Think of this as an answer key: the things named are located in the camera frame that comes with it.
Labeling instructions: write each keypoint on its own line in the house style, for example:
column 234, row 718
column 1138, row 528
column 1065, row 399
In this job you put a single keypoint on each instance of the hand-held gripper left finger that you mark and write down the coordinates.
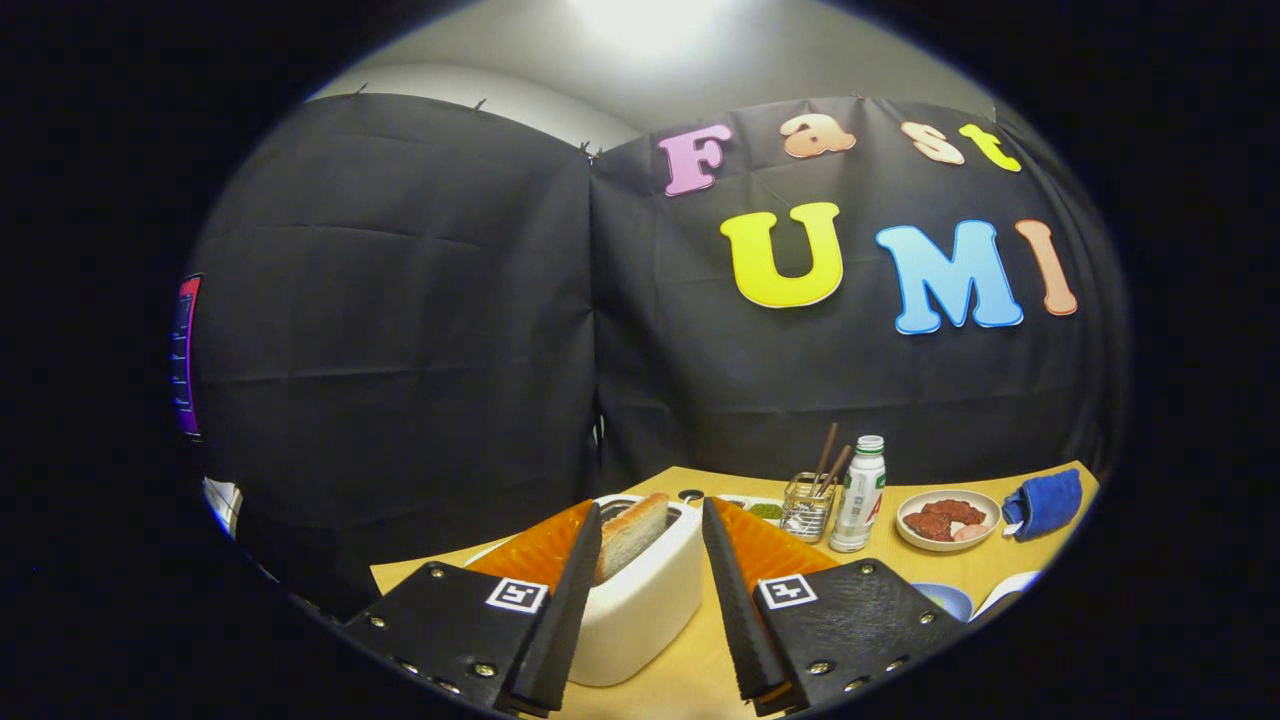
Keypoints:
column 565, row 640

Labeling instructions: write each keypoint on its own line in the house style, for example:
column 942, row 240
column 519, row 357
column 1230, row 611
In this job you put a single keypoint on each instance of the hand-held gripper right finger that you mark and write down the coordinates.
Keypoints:
column 740, row 630

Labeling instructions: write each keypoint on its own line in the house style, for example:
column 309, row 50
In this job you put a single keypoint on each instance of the toasted bread slice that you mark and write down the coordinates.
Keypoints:
column 635, row 535

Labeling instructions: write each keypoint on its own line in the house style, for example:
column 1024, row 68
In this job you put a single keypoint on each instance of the white toaster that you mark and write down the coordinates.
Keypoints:
column 640, row 610

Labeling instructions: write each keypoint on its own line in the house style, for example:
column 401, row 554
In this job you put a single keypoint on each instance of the white divided condiment dish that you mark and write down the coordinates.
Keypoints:
column 765, row 510

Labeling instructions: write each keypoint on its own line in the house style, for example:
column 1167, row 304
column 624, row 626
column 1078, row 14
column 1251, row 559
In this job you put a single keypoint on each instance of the white bottle green cap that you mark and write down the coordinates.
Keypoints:
column 858, row 500

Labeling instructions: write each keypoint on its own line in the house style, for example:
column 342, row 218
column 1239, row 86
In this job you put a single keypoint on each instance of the brown chopstick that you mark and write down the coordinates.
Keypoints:
column 838, row 468
column 826, row 455

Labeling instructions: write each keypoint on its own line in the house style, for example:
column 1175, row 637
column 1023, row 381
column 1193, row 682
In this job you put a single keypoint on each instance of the blue round plate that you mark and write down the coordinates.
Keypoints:
column 945, row 598

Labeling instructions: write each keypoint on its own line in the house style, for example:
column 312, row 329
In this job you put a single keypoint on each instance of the small brown meat piece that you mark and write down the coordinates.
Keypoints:
column 928, row 525

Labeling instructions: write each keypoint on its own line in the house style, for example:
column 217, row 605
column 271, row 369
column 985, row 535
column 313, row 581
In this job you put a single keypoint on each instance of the beige round plate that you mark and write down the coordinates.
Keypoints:
column 950, row 546

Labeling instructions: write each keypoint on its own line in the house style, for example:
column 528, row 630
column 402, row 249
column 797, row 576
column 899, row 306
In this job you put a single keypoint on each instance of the long brown meat piece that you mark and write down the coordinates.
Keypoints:
column 955, row 511

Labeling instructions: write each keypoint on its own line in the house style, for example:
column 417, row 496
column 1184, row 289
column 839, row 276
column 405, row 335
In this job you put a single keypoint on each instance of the small pink ham piece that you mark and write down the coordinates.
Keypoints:
column 972, row 533

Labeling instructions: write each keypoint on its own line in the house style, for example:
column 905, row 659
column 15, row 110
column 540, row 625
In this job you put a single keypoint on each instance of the white square plate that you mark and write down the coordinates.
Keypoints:
column 1005, row 590

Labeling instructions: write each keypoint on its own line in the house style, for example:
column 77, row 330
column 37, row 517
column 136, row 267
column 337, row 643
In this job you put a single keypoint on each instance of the blue folded towel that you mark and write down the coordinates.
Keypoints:
column 1045, row 505

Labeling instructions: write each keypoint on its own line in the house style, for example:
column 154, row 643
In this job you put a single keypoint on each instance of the black backdrop cloth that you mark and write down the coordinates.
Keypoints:
column 400, row 300

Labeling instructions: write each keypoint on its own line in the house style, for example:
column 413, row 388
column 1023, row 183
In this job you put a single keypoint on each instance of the red purple screen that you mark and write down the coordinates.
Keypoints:
column 187, row 350

